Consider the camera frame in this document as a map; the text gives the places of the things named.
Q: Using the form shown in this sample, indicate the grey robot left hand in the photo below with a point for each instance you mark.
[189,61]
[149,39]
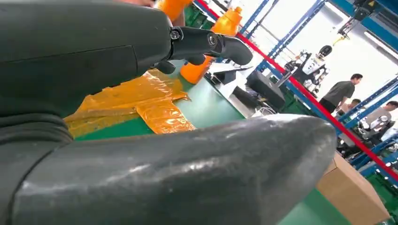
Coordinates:
[77,37]

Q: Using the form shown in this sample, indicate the orange drink bottle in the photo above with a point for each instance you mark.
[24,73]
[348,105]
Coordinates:
[174,7]
[227,24]

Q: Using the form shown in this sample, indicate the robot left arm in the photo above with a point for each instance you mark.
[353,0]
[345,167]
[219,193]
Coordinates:
[31,130]

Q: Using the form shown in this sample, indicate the yellow plastic sheet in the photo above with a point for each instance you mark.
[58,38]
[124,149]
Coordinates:
[155,115]

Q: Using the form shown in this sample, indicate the dark green crate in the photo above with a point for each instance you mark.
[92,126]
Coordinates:
[196,17]

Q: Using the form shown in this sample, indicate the green table mat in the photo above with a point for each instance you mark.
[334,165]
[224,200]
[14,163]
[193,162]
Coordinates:
[205,105]

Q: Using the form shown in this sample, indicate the white desk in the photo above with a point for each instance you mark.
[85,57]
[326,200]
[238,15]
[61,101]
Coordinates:
[227,90]

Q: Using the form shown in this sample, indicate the black case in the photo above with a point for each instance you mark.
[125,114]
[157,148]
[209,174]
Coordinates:
[264,90]

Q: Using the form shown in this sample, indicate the black and white machine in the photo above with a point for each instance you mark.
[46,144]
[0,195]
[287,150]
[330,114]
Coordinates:
[314,66]

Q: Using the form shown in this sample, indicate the red diagonal beam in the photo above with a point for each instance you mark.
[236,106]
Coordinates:
[311,98]

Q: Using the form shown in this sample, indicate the standing background person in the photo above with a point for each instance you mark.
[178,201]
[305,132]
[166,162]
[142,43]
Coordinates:
[339,93]

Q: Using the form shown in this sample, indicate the seated background person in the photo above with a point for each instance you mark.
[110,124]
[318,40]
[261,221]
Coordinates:
[377,115]
[353,105]

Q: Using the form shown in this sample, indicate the black overhead hoist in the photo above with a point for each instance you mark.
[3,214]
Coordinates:
[362,11]

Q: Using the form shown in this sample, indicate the blue metal rack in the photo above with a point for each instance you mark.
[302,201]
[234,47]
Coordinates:
[373,26]

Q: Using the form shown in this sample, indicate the brown cardboard box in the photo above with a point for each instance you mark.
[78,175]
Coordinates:
[348,192]

